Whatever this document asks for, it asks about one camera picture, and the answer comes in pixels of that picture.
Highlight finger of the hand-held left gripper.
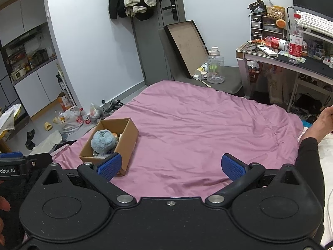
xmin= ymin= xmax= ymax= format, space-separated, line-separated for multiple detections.
xmin=0 ymin=151 xmax=23 ymax=159

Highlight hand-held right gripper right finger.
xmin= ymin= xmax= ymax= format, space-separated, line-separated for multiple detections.
xmin=205 ymin=153 xmax=302 ymax=209

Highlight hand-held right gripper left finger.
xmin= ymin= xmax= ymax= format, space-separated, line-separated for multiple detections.
xmin=42 ymin=152 xmax=137 ymax=209

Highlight brown cardboard box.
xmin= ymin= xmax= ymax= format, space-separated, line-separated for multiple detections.
xmin=79 ymin=118 xmax=139 ymax=176

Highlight grey fluffy plush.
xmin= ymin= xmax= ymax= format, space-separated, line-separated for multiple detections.
xmin=91 ymin=130 xmax=119 ymax=155

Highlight person's left hand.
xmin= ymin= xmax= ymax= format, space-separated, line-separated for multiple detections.
xmin=0 ymin=195 xmax=11 ymax=243

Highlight black slippers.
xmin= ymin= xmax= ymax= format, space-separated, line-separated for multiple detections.
xmin=25 ymin=129 xmax=36 ymax=150

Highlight dark cloth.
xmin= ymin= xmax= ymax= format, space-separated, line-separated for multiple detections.
xmin=0 ymin=173 xmax=34 ymax=250

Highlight white cloth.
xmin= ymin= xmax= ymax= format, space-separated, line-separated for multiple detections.
xmin=34 ymin=131 xmax=63 ymax=151

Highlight clear plastic bag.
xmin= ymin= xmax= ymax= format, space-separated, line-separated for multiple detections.
xmin=90 ymin=104 xmax=104 ymax=124

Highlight red label plastic bottle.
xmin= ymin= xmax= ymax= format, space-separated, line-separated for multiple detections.
xmin=79 ymin=108 xmax=91 ymax=125

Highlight pink bedsheet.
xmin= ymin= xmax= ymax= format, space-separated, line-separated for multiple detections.
xmin=52 ymin=80 xmax=303 ymax=201

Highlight dark toy figures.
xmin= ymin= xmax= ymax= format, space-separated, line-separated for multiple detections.
xmin=103 ymin=99 xmax=125 ymax=115

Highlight white plastic bag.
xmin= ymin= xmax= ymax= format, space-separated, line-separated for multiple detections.
xmin=58 ymin=108 xmax=84 ymax=133

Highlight white cabinet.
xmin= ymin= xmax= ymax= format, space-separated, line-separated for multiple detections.
xmin=0 ymin=0 xmax=71 ymax=118

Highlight orange white carton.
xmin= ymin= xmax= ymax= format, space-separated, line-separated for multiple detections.
xmin=58 ymin=92 xmax=73 ymax=111

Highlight person's arm in black sleeve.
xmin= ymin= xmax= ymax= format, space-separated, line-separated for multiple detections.
xmin=294 ymin=106 xmax=333 ymax=209

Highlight white rack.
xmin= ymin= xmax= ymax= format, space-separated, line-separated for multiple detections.
xmin=57 ymin=64 xmax=76 ymax=107

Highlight beige printed tote bag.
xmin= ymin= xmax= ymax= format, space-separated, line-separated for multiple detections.
xmin=268 ymin=66 xmax=289 ymax=105

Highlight row of kitchen bottles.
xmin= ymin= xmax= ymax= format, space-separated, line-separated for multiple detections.
xmin=5 ymin=45 xmax=56 ymax=81

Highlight large clear water jug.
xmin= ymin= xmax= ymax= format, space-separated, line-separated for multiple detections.
xmin=207 ymin=47 xmax=225 ymax=84

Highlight white remote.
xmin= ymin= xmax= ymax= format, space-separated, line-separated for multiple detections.
xmin=256 ymin=45 xmax=278 ymax=57

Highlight grey door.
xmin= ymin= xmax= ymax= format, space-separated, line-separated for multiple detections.
xmin=130 ymin=0 xmax=186 ymax=86

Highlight desk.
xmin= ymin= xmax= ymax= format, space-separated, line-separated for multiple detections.
xmin=235 ymin=43 xmax=333 ymax=112

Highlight brown box lid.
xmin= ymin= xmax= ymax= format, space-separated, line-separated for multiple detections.
xmin=164 ymin=20 xmax=209 ymax=79

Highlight lying red label bottle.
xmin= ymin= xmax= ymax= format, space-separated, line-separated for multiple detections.
xmin=265 ymin=35 xmax=289 ymax=50

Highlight tall red label bottle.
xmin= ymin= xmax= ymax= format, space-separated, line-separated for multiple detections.
xmin=287 ymin=13 xmax=304 ymax=64

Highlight grey drawer organizer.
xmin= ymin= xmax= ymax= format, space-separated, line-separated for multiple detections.
xmin=250 ymin=14 xmax=288 ymax=42

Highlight wicker basket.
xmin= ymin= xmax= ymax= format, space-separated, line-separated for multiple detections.
xmin=266 ymin=6 xmax=285 ymax=17

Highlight black clutter pile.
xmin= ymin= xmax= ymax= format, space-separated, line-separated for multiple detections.
xmin=247 ymin=0 xmax=267 ymax=13

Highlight beige cloth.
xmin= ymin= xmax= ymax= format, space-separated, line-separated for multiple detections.
xmin=123 ymin=0 xmax=147 ymax=17

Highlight black jacket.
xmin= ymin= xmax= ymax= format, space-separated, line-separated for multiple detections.
xmin=109 ymin=0 xmax=171 ymax=21

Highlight white keyboard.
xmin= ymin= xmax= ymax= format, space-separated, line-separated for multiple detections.
xmin=295 ymin=10 xmax=333 ymax=35

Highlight black door handle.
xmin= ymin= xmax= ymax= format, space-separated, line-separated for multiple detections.
xmin=163 ymin=0 xmax=179 ymax=21

